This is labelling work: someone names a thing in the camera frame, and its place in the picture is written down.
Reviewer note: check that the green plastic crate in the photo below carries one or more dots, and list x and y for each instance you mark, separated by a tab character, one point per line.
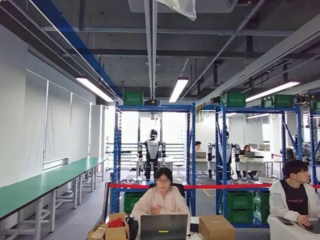
233	100
262	198
261	214
240	199
133	98
240	216
132	202
284	101
267	103

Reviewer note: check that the open cardboard box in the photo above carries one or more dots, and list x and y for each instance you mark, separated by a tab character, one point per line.
117	233

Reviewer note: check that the red cloth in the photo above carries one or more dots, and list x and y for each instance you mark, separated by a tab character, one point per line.
116	223

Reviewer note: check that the black yellow hoist trolley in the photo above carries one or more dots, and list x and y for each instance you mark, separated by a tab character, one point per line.
152	102

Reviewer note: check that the white office desk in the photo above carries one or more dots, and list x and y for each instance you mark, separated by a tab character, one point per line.
255	162

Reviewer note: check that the dark grey laptop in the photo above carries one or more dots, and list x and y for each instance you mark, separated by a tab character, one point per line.
313	227
164	228

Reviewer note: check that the person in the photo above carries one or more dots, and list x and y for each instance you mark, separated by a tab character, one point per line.
198	145
162	205
246	149
295	198

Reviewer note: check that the metal barrier post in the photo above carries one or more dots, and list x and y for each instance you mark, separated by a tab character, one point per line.
106	202

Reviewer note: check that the red barrier tape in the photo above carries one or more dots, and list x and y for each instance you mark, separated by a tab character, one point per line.
200	186

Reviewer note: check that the blue steel shelf rack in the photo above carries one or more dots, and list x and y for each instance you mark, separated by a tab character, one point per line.
223	159
312	149
192	159

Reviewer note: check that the silver black humanoid robot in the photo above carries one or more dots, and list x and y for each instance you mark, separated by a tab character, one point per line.
152	152
210	155
291	152

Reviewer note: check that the green topped workbench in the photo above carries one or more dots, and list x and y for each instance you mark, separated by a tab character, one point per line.
29	190
92	162

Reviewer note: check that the closed cardboard box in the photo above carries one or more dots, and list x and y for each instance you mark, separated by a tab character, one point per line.
216	228

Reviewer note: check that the black bag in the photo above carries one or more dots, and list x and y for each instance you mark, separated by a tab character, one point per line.
132	228

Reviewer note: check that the grey window railing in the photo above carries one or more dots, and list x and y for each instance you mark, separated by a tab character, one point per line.
175	152

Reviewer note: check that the long ceiling lamp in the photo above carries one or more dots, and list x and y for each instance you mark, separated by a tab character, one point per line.
272	91
178	89
257	116
93	88

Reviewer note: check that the red topped metal barrier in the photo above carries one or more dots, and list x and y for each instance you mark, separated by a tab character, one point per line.
276	155

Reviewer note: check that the blue ceiling beam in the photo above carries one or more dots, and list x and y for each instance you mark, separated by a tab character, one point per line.
75	46

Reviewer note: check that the round stool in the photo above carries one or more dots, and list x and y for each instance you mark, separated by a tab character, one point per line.
178	167

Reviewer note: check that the grey ceiling rail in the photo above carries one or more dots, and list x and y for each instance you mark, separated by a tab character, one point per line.
150	46
263	59

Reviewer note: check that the black power adapter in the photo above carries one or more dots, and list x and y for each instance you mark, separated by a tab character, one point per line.
194	228

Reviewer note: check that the clear plastic sheet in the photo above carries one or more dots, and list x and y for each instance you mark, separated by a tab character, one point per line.
180	8

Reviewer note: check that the black smartphone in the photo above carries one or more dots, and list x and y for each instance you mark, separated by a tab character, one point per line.
284	221

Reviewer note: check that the white roller blind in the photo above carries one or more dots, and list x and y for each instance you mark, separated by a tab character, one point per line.
27	126
57	122
80	127

